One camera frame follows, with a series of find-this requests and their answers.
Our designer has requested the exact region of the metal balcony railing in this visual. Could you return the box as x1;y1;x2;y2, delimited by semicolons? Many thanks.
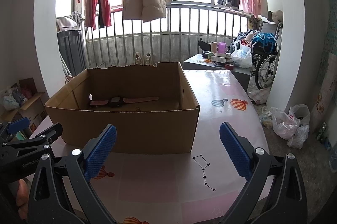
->
80;3;253;69

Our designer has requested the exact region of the pink strap smartwatch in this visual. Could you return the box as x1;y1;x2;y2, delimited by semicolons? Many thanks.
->
88;96;160;108

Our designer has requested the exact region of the beige flat box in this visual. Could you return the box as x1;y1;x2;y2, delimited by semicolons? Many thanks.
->
211;53;232;62

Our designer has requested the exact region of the dark garment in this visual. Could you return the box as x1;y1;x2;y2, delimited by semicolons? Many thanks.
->
98;1;105;29

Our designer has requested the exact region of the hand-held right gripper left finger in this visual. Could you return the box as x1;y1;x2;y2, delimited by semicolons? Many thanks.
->
26;124;118;224

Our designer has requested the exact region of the green bottle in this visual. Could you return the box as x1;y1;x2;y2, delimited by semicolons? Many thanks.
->
317;121;327;140

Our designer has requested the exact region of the crumpled white plastic bag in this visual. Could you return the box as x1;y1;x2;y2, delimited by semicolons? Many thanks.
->
271;107;301;140
287;104;310;149

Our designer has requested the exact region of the white pink cloth bundle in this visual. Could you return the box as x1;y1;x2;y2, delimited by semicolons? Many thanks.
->
56;16;81;32

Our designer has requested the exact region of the wheelchair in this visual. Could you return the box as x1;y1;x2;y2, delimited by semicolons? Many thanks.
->
249;19;284;90

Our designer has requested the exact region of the grey rag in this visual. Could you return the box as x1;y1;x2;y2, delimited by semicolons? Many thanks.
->
71;11;83;29

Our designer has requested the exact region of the dark grey plastic cabinet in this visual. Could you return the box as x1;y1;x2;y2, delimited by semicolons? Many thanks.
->
57;30;87;77

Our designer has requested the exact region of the patterned cloth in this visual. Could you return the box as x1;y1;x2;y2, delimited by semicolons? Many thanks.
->
247;88;269;106

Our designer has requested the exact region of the beige hat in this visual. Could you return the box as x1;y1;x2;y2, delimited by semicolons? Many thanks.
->
267;10;283;24

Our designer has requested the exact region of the brown cardboard box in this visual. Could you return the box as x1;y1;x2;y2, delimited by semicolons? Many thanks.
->
44;62;201;154

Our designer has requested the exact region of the white folded rack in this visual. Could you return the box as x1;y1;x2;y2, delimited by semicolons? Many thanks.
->
59;51;73;79

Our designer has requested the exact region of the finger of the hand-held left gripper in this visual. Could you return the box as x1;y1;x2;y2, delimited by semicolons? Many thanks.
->
1;123;64;152
0;117;31;144

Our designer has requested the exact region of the blue bag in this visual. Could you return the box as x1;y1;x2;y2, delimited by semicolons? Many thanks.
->
251;33;276;46

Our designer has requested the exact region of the printed cardboard storage box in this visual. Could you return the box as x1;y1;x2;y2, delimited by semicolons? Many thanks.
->
17;78;48;130

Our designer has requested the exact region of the person's left hand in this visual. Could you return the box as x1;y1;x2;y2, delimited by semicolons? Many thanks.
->
16;179;29;216

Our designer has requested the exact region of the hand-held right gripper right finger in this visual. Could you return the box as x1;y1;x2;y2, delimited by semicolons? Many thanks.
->
219;122;308;224

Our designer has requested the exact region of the black object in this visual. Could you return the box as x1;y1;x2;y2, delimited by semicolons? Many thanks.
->
198;38;211;52

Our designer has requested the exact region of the plastic bag of clothes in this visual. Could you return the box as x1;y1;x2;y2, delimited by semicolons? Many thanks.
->
3;89;21;111

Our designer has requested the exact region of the white blue-print plastic bag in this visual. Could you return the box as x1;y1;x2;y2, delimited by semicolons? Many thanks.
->
231;44;253;68

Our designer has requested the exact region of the dark grey side table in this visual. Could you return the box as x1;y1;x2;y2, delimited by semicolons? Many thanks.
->
183;53;250;91

